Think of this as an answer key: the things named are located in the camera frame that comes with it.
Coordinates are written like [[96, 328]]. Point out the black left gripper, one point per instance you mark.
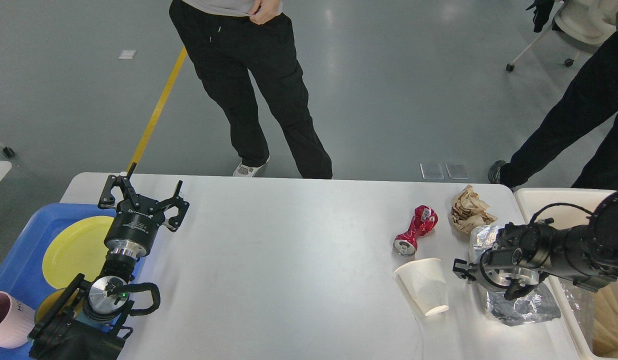
[[134, 227]]

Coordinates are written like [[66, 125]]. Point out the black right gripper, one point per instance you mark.
[[516, 281]]

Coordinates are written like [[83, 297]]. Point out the yellow plastic plate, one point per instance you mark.
[[78, 249]]

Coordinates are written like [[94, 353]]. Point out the brown paper bag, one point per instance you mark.
[[605, 334]]

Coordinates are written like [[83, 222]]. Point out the pink ribbed mug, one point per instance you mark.
[[16, 321]]

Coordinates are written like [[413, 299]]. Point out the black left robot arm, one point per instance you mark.
[[88, 320]]

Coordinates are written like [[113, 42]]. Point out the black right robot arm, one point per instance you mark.
[[523, 256]]

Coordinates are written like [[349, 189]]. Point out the white paper cup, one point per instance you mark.
[[425, 283]]

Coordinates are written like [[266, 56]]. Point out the crumpled brown paper ball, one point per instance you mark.
[[468, 211]]

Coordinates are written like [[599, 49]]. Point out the crushed red soda can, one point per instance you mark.
[[423, 222]]

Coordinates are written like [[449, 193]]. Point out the beige plastic bin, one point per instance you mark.
[[530, 201]]

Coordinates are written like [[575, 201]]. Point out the floor outlet cover right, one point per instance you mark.
[[457, 171]]

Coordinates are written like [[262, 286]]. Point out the floor outlet cover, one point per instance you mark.
[[432, 171], [457, 171]]

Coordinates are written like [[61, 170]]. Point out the floor outlet cover left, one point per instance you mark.
[[432, 171]]

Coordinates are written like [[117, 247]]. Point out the blue plastic tray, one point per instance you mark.
[[21, 274]]

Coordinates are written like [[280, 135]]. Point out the chair caster at left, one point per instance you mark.
[[7, 151]]

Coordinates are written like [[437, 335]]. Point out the person in grey shirt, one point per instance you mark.
[[235, 45]]

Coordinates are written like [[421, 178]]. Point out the person in grey sneakers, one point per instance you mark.
[[589, 100]]

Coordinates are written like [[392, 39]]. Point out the seated person in black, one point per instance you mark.
[[542, 10]]

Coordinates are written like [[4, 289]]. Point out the white office chair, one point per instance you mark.
[[583, 24]]

